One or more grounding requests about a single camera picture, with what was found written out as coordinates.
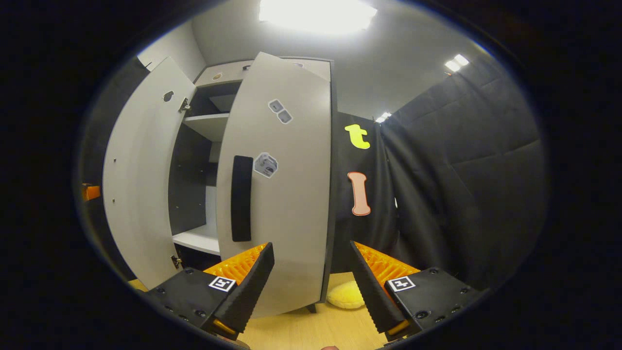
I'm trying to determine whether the grey cabinet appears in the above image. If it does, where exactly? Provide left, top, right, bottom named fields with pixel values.
left=168, top=57, right=338, bottom=314

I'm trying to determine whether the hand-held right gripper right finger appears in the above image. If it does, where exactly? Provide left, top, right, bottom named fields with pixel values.
left=350, top=241, right=482, bottom=343

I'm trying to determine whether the black backdrop cloth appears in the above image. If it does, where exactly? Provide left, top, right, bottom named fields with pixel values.
left=78, top=51, right=550, bottom=292

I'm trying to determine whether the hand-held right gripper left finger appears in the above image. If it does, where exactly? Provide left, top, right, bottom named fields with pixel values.
left=146, top=242, right=275, bottom=341

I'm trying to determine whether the black door handle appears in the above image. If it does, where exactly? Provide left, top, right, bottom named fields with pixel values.
left=231, top=156, right=254, bottom=243

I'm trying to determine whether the large ceiling light panel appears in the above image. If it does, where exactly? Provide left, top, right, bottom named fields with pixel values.
left=258, top=0, right=378, bottom=35

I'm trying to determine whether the light grey cabinet door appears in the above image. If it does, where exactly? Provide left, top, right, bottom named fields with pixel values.
left=216, top=52, right=333, bottom=319
left=102, top=57, right=197, bottom=290

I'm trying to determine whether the yellow soft toy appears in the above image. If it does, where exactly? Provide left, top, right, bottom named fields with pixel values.
left=327, top=280, right=365, bottom=309

